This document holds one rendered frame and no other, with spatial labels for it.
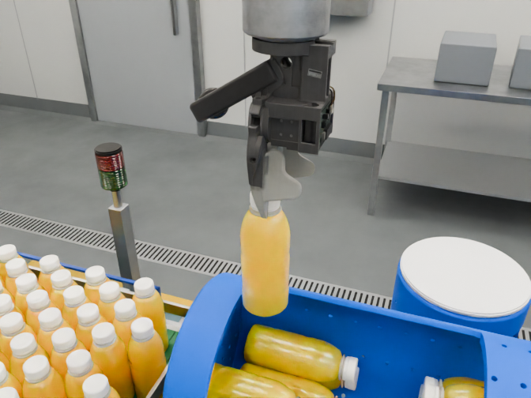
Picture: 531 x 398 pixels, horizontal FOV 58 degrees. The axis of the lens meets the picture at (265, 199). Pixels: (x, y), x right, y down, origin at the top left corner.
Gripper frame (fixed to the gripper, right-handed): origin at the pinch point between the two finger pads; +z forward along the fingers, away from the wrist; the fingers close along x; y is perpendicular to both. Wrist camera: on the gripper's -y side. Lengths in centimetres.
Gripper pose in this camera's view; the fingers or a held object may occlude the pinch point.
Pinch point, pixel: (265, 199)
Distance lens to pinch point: 61.2
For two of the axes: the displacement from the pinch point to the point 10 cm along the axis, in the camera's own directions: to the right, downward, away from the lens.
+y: 9.4, 1.7, -2.9
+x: 3.3, -4.6, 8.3
